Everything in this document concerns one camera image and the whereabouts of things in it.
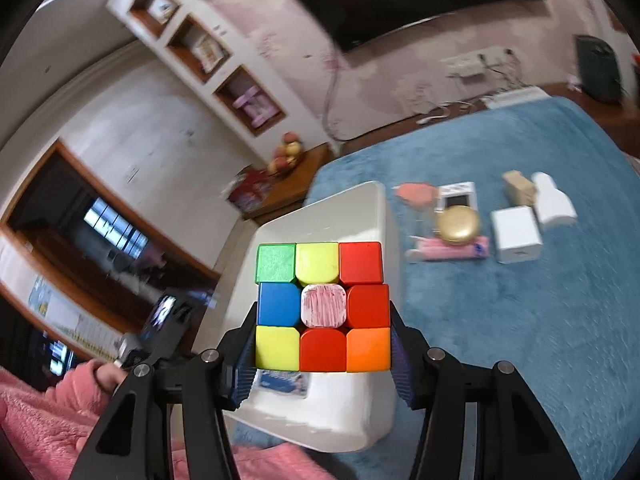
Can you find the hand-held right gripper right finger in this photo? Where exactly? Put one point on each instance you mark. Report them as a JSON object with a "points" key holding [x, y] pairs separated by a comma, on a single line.
{"points": [[400, 360]]}

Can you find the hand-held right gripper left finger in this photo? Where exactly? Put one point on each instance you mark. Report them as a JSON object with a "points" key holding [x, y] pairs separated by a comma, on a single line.
{"points": [[245, 375]]}

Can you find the pink tube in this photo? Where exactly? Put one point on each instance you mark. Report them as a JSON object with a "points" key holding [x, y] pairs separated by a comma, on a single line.
{"points": [[445, 251]]}

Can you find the colourful puzzle cube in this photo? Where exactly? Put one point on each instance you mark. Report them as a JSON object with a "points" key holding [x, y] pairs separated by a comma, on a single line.
{"points": [[320, 260]]}

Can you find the gold round compact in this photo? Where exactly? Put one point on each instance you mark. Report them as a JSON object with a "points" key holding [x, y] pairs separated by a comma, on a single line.
{"points": [[457, 225]]}

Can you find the white plastic tray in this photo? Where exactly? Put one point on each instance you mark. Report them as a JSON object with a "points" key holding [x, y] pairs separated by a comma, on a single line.
{"points": [[350, 220]]}

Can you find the white cube charger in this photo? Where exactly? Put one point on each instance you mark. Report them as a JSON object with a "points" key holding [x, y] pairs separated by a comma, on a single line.
{"points": [[515, 235]]}

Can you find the white digital camera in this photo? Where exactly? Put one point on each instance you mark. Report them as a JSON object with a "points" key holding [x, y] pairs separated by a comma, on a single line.
{"points": [[457, 192]]}

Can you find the small beige box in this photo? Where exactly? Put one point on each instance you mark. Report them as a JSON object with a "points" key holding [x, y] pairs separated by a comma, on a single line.
{"points": [[517, 187]]}

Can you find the white plastic bottle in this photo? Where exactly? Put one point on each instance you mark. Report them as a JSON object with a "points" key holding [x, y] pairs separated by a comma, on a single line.
{"points": [[552, 205]]}

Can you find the person's left forearm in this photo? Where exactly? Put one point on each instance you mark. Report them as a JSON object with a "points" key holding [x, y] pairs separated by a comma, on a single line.
{"points": [[45, 420]]}

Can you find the person's left hand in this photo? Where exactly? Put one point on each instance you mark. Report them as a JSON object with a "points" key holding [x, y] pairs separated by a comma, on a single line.
{"points": [[107, 377]]}

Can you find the pink fleece robe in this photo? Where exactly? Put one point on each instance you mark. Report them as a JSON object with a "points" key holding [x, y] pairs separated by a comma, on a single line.
{"points": [[270, 465]]}

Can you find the blue fleece blanket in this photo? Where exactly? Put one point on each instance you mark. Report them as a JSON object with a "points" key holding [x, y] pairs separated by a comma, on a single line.
{"points": [[500, 335]]}

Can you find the red gift box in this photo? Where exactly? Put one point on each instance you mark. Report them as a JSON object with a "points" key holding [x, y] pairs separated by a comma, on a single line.
{"points": [[250, 190]]}

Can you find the clear bottle with pink cap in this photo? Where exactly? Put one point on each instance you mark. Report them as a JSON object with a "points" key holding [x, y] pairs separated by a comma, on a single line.
{"points": [[415, 192]]}

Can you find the wooden side cabinet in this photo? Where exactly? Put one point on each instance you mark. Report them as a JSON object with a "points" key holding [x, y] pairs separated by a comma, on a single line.
{"points": [[300, 180]]}

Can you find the stuffed toy figure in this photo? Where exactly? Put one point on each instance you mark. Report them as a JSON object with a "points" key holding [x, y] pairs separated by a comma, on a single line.
{"points": [[287, 152]]}

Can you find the low wooden television cabinet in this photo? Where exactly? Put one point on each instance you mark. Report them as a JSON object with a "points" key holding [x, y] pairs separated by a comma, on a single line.
{"points": [[380, 132]]}

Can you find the pink dumbbell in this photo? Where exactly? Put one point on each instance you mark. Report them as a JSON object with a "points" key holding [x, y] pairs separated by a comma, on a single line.
{"points": [[262, 115], [246, 97]]}

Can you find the picture book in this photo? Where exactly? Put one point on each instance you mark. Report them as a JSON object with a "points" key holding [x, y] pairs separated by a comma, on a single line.
{"points": [[207, 52]]}

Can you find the white set-top box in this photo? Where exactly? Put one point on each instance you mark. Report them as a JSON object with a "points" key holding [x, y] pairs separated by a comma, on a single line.
{"points": [[515, 96]]}

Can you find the wooden door frame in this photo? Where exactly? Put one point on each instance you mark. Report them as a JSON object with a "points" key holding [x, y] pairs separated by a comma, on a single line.
{"points": [[67, 152]]}

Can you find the white wall shelf unit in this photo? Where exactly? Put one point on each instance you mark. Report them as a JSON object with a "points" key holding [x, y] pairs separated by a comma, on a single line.
{"points": [[175, 10]]}

